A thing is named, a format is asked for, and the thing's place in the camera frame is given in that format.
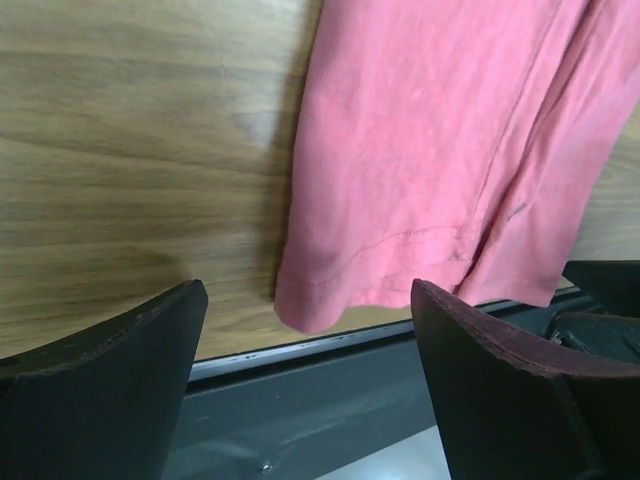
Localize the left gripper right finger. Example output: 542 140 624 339
411 280 639 479

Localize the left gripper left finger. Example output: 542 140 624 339
1 280 208 479

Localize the dusty rose t shirt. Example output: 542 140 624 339
274 1 639 333

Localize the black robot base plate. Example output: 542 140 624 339
164 259 640 480

